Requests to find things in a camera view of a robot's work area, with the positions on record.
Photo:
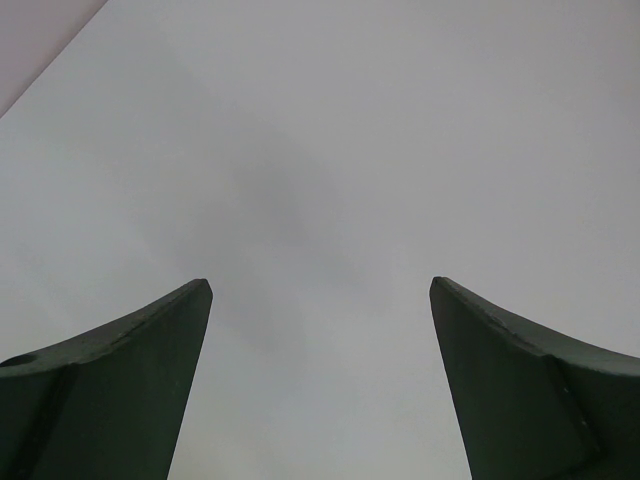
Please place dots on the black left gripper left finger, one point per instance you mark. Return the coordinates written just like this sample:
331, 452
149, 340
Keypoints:
108, 403

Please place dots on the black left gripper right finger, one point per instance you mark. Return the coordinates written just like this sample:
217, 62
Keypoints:
533, 403

